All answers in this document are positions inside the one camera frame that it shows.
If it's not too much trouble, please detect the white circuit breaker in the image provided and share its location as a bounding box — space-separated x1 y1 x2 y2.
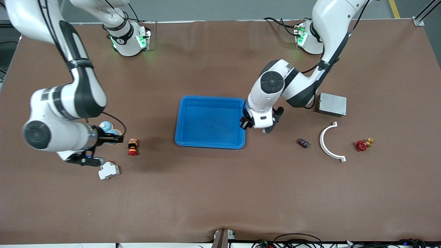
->
98 161 120 180

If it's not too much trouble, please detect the black left base cable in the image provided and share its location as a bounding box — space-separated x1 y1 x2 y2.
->
264 17 300 37

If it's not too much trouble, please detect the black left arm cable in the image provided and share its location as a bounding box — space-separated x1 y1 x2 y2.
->
300 29 355 74

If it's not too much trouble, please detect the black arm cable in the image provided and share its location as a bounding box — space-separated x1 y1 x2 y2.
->
36 0 127 138
300 29 355 74

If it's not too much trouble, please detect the black base cable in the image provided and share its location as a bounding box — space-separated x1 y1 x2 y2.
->
264 17 300 37
127 0 140 22

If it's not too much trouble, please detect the white curved plastic bracket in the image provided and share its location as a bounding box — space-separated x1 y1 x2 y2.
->
319 122 346 163

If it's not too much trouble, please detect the blue plastic tray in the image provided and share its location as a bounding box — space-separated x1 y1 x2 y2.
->
175 96 247 149

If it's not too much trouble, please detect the grey metal box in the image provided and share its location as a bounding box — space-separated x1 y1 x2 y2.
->
317 93 347 117

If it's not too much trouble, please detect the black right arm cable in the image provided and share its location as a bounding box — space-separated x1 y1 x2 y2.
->
36 0 127 138

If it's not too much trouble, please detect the red handwheel brass valve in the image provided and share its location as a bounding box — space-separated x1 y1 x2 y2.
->
356 138 375 152

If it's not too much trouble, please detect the aluminium frame with bracket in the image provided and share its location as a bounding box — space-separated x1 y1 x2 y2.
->
413 0 441 27

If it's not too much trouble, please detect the black right base cable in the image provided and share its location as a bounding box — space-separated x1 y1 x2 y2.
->
127 0 140 22

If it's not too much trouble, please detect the black cable bundle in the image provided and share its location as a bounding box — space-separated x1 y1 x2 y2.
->
253 233 441 248

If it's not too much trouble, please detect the brown table cover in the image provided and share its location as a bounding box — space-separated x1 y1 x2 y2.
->
0 19 441 245

